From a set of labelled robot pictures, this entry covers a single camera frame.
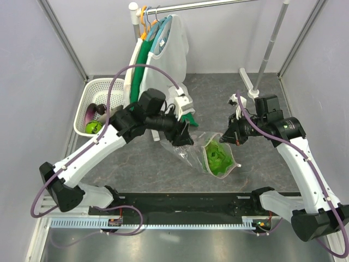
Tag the white garment with trim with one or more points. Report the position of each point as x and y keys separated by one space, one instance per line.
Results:
x=130 y=72

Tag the white perforated plastic basket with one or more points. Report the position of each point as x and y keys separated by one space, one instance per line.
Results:
x=96 y=92

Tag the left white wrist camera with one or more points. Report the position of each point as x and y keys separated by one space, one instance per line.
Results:
x=183 y=106

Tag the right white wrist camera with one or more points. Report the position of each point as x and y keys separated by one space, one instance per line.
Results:
x=233 y=100

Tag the light blue clothes hanger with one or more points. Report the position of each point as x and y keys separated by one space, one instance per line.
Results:
x=159 y=34

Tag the orange clothes hanger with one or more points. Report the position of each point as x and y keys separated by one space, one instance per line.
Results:
x=145 y=23

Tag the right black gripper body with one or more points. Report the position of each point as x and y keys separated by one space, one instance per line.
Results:
x=242 y=127

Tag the white slotted cable duct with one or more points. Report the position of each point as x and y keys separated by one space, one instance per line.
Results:
x=108 y=223

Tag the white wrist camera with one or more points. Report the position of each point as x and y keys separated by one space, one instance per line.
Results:
x=233 y=100
x=183 y=106

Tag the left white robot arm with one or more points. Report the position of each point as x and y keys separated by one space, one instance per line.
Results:
x=63 y=179

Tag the green plastic lettuce head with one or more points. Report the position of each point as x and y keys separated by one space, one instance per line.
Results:
x=219 y=158

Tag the green garment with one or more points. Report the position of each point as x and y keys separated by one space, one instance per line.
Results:
x=138 y=73

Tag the purple toy eggplant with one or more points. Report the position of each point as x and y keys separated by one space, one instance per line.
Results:
x=93 y=109

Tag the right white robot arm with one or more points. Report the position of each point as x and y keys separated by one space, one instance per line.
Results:
x=320 y=212

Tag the white metal clothes rack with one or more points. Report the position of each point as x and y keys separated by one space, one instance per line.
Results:
x=224 y=39

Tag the white mesh garment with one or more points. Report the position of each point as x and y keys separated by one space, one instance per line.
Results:
x=172 y=60

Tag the clear pink-dotted zip bag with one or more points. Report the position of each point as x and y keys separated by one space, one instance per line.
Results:
x=195 y=155

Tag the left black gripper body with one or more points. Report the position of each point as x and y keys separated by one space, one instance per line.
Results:
x=172 y=133

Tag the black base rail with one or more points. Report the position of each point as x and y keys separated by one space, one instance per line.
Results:
x=178 y=205

